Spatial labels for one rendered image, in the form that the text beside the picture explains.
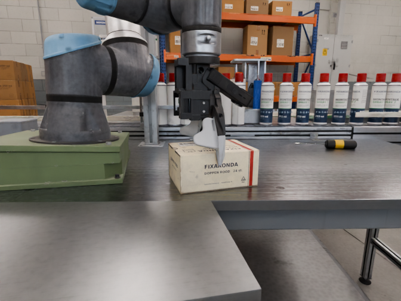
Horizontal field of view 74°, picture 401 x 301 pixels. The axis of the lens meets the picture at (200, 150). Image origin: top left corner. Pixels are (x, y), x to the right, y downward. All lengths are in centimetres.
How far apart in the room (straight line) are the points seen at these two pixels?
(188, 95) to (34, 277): 35
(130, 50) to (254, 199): 45
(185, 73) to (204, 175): 20
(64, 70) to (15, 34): 533
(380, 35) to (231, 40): 343
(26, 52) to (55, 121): 525
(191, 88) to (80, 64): 24
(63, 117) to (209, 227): 39
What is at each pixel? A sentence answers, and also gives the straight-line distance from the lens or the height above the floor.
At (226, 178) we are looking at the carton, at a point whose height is 85.
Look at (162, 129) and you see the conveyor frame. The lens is 106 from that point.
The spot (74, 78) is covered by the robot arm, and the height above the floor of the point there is 104.
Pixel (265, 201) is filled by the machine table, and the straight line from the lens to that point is 50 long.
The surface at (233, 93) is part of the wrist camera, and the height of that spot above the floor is 101.
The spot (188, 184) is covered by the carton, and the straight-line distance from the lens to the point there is 51.
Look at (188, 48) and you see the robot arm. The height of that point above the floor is 110.
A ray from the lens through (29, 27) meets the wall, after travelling 590.
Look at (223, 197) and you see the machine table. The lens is 49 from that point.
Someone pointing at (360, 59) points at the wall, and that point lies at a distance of 723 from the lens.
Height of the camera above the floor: 102
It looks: 13 degrees down
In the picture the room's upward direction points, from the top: straight up
